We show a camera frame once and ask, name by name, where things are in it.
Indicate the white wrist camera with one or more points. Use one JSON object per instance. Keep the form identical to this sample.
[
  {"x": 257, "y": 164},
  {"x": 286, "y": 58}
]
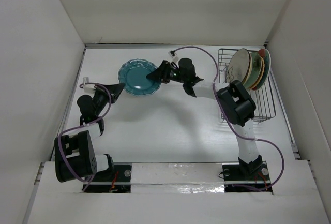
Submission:
[
  {"x": 174, "y": 57},
  {"x": 87, "y": 86}
]

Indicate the beige plate bird painting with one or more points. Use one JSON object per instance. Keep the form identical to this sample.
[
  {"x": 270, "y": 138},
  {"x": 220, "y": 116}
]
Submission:
[{"x": 249, "y": 70}]

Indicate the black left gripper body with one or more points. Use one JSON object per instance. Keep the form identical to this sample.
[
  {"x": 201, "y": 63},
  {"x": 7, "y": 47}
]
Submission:
[{"x": 100, "y": 101}]

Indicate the teal scalloped plate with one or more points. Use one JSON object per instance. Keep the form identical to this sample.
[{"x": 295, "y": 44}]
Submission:
[{"x": 133, "y": 73}]

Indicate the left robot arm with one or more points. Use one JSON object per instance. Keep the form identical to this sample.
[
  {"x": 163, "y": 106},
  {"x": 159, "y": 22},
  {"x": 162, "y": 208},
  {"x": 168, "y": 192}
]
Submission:
[{"x": 74, "y": 153}]

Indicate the woven bamboo plate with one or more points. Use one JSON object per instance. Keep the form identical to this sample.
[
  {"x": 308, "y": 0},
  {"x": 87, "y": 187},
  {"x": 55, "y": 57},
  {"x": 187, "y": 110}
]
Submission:
[{"x": 262, "y": 67}]

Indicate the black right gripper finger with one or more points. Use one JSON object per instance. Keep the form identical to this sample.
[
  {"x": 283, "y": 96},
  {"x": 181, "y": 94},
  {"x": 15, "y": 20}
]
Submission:
[
  {"x": 159, "y": 75},
  {"x": 164, "y": 67}
]

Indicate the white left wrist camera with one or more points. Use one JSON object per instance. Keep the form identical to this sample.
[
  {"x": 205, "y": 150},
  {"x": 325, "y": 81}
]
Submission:
[{"x": 87, "y": 86}]

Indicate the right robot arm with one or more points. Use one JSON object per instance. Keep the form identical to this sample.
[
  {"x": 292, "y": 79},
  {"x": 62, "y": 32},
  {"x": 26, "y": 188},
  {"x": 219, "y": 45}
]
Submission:
[{"x": 234, "y": 101}]

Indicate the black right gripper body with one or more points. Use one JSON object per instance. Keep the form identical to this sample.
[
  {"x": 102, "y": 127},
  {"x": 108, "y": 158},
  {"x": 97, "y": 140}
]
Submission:
[{"x": 174, "y": 75}]

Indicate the pale green glass plate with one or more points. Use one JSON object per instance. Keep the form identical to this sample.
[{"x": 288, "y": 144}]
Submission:
[{"x": 256, "y": 69}]

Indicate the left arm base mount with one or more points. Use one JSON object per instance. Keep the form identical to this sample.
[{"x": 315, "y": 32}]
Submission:
[{"x": 118, "y": 181}]

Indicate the red plate teal flower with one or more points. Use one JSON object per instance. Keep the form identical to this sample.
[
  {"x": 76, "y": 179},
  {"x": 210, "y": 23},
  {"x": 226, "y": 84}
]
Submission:
[{"x": 264, "y": 53}]

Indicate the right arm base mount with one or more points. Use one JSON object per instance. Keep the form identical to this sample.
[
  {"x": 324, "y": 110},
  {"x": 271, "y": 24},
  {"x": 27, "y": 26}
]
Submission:
[{"x": 237, "y": 180}]

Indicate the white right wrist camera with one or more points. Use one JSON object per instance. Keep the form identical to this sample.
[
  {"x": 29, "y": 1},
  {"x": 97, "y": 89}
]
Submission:
[{"x": 174, "y": 57}]

